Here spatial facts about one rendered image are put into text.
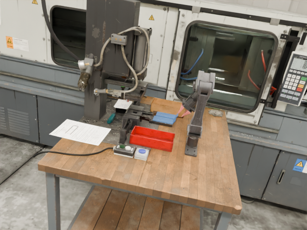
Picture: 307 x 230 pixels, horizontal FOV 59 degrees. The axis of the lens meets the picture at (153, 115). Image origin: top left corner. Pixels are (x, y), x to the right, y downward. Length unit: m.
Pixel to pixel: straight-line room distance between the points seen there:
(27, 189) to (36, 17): 1.50
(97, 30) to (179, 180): 0.93
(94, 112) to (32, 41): 1.17
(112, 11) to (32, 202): 1.69
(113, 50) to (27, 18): 1.26
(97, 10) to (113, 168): 0.86
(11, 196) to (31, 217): 0.32
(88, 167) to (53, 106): 1.50
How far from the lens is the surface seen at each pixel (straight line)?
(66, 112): 2.75
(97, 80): 1.70
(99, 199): 2.21
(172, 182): 1.34
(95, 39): 1.64
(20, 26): 2.78
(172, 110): 1.97
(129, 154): 1.45
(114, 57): 1.62
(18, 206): 2.55
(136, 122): 1.69
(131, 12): 1.56
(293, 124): 2.44
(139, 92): 1.66
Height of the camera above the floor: 1.74
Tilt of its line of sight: 25 degrees down
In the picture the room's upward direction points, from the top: 8 degrees clockwise
